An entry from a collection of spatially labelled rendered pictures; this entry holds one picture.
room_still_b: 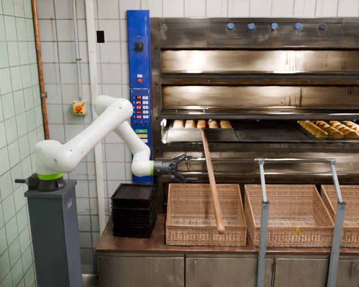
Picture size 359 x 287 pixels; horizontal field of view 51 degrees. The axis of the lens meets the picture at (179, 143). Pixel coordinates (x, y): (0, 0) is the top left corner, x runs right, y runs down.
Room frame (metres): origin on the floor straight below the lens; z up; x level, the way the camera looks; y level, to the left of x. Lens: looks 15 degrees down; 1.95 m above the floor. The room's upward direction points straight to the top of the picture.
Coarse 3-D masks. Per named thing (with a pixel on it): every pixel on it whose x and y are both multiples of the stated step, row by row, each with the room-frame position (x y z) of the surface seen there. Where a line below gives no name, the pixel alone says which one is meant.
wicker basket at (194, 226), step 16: (176, 192) 2.75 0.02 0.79; (192, 192) 2.75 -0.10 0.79; (208, 192) 2.75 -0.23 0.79; (224, 192) 2.74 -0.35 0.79; (176, 208) 2.72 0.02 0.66; (192, 208) 2.71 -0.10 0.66; (208, 208) 2.71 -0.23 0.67; (224, 208) 2.71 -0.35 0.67; (240, 208) 2.53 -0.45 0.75; (176, 224) 2.59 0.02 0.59; (192, 224) 2.60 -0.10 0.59; (208, 224) 2.59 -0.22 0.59; (224, 224) 2.59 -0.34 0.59; (240, 224) 2.50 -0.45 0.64; (176, 240) 2.36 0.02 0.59; (192, 240) 2.30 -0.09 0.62; (208, 240) 2.30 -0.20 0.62; (224, 240) 2.29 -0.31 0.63; (240, 240) 2.29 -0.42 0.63
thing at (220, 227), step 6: (204, 132) 3.01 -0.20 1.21; (204, 138) 2.81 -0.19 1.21; (204, 144) 2.67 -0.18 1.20; (210, 162) 2.24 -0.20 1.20; (210, 168) 2.13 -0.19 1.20; (210, 174) 2.03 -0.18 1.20; (210, 180) 1.95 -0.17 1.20; (210, 186) 1.88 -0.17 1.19; (216, 192) 1.77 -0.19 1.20; (216, 198) 1.69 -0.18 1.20; (216, 204) 1.63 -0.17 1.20; (216, 210) 1.57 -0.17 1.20; (216, 216) 1.52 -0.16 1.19; (222, 222) 1.46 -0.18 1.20; (222, 228) 1.40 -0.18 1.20; (222, 234) 1.39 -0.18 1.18
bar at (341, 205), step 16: (160, 160) 2.42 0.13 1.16; (176, 160) 2.42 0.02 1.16; (192, 160) 2.42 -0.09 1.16; (224, 160) 2.42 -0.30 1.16; (240, 160) 2.41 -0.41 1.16; (256, 160) 2.41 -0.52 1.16; (272, 160) 2.41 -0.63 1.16; (288, 160) 2.41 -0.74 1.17; (304, 160) 2.40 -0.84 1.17; (320, 160) 2.40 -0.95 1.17; (336, 176) 2.33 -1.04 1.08; (336, 192) 2.26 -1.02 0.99; (336, 208) 2.21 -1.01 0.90; (336, 224) 2.18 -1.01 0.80; (336, 240) 2.17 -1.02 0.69; (336, 256) 2.17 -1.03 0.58; (336, 272) 2.17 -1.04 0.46
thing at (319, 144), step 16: (176, 144) 2.80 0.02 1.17; (192, 144) 2.79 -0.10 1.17; (208, 144) 2.79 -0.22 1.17; (224, 144) 2.79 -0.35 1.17; (240, 144) 2.79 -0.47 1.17; (256, 144) 2.78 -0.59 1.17; (272, 144) 2.78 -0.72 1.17; (288, 144) 2.78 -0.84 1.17; (304, 144) 2.78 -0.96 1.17; (320, 144) 2.77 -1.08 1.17; (336, 144) 2.77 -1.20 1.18; (352, 144) 2.77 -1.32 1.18
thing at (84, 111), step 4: (76, 100) 2.79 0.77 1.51; (84, 100) 2.79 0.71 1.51; (72, 104) 2.74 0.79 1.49; (76, 104) 2.74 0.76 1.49; (80, 104) 2.74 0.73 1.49; (84, 104) 2.74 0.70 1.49; (84, 108) 2.74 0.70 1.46; (76, 112) 2.74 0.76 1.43; (80, 112) 2.74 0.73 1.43; (84, 112) 2.74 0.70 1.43; (88, 112) 2.80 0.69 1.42
